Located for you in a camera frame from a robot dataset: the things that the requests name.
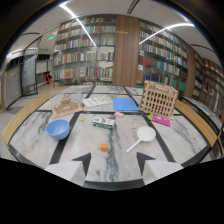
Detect white round paddle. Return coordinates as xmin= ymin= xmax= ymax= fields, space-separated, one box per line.
xmin=125 ymin=125 xmax=157 ymax=154

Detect blue bowl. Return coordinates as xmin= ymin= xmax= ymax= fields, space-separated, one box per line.
xmin=45 ymin=119 xmax=71 ymax=141

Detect blue folder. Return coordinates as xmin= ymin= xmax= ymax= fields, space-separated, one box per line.
xmin=112 ymin=97 xmax=140 ymax=113

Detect wooden wall panel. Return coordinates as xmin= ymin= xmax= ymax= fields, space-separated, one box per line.
xmin=111 ymin=14 xmax=141 ymax=88

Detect large wooden building model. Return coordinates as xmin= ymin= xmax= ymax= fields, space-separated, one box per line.
xmin=138 ymin=80 xmax=180 ymax=118

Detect green and white box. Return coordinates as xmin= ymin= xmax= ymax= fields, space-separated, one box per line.
xmin=92 ymin=116 xmax=115 ymax=130

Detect bookshelf with books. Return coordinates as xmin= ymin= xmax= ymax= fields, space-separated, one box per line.
xmin=52 ymin=14 xmax=117 ymax=87
xmin=136 ymin=19 xmax=188 ymax=98

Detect red stool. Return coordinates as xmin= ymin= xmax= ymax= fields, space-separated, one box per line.
xmin=43 ymin=73 xmax=53 ymax=87

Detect magenta booklet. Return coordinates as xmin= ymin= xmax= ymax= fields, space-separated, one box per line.
xmin=148 ymin=113 xmax=172 ymax=128

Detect wooden bench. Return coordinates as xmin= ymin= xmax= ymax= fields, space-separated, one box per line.
xmin=1 ymin=85 xmax=68 ymax=147
xmin=174 ymin=98 xmax=220 ymax=148

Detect small wooden building model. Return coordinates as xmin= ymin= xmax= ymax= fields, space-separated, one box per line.
xmin=52 ymin=94 xmax=84 ymax=119

